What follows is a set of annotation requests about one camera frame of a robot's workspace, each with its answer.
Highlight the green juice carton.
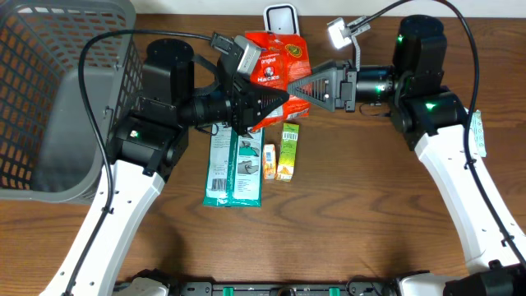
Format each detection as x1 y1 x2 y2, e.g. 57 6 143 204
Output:
275 123 299 182

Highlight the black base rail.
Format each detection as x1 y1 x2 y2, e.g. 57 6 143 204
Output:
114 269 432 296

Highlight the green white snack bag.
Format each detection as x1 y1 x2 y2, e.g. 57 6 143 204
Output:
203 125 265 207

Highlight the grey plastic laundry basket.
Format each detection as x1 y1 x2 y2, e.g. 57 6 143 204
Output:
1 0 141 204

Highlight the white barcode scanner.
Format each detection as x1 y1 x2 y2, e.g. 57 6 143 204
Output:
263 3 300 35

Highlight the red snack bag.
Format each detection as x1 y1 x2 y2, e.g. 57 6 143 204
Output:
245 31 311 130

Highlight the orange juice carton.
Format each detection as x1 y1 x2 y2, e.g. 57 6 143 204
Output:
263 144 277 180

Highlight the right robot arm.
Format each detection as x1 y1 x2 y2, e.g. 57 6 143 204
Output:
288 15 525 295

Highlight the light green tissue pack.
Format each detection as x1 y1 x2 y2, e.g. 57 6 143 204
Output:
470 110 487 158

